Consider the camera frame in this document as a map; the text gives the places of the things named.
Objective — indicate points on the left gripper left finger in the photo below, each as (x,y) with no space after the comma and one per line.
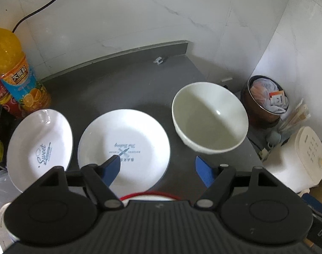
(98,179)

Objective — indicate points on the white plate sweet print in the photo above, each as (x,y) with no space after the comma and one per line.
(40,142)

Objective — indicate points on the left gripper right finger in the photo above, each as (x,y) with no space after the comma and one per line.
(218,182)

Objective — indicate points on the large white bowl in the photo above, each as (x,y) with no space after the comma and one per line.
(208,118)

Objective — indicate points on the white rice cooker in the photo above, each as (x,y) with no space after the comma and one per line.
(297,162)

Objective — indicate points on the red drink can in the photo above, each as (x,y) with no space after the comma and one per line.
(10,104)

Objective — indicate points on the orange juice bottle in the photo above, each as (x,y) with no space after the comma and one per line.
(18,77)

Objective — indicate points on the red black bowl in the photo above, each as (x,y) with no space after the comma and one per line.
(151,195)

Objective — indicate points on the white plate baker print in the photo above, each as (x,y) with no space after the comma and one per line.
(137,138)

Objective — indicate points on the brown trash bin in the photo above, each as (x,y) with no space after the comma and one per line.
(264,100)

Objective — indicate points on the small white clip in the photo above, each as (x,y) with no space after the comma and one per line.
(160,60)

